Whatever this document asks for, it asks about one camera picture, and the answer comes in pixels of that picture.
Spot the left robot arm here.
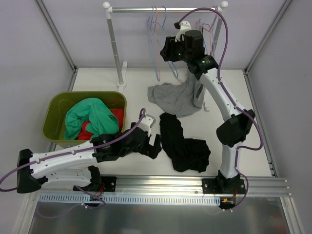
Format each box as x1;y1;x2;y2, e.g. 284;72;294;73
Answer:
17;127;161;194

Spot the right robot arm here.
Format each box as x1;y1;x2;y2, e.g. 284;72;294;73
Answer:
160;30;255;194

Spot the olive green plastic basket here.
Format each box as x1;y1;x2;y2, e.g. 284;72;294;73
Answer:
42;91;127;148

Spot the white and silver clothes rack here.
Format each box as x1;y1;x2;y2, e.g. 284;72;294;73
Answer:
103;1;229;94

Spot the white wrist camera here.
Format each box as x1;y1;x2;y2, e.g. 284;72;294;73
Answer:
174;21;192;42
138;114;156;135

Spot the light blue hanger rack end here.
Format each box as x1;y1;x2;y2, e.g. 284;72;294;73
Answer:
198;19;215;56

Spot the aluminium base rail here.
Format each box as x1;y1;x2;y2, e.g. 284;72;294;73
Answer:
115;175;293;197

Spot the light blue wire hanger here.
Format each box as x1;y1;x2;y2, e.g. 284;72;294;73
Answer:
146;6;160;82

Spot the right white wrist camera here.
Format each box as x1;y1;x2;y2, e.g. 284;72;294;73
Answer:
174;21;192;42

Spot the black tank top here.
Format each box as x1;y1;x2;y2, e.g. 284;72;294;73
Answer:
159;113;211;173

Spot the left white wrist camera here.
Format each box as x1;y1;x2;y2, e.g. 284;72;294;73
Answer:
138;114;156;135

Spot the pink wire hanger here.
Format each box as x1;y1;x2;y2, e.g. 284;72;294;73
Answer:
154;9;160;69

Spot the green tank top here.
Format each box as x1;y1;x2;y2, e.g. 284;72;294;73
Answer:
64;98;119;140

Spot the red tank top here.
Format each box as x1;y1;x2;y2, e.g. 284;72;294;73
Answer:
76;109;124;140

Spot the white slotted cable duct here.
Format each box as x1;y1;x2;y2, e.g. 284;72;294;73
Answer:
39;193;221;206

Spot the grey tank top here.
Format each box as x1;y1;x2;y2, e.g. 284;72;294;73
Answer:
147;71;206;118

